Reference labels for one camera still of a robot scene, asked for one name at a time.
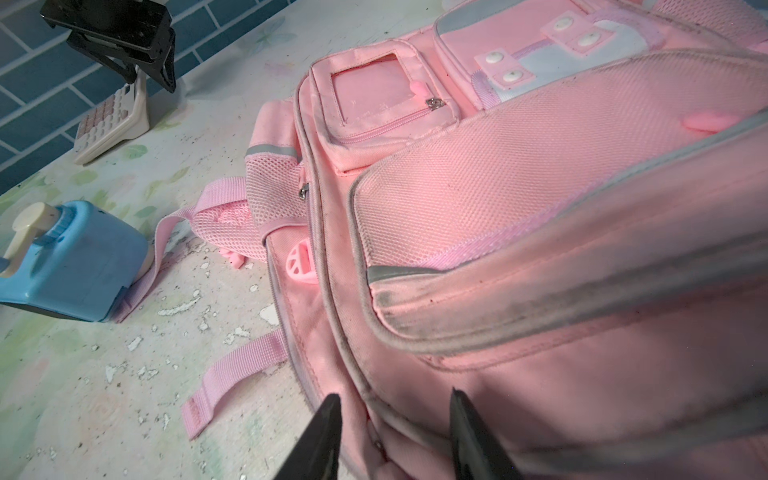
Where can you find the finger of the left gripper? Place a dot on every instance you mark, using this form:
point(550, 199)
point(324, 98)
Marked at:
point(129, 30)
point(129, 63)

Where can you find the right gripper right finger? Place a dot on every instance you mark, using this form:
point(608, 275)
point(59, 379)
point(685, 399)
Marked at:
point(476, 452)

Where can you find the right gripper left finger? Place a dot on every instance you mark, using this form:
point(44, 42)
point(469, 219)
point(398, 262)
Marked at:
point(317, 452)

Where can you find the white pink calculator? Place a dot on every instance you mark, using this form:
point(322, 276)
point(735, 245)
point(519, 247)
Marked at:
point(122, 116)

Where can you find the pink student backpack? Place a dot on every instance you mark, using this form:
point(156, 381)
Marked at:
point(557, 207)

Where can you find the blue pencil sharpener with crank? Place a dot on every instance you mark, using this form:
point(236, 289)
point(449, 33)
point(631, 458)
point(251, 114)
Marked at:
point(72, 261)

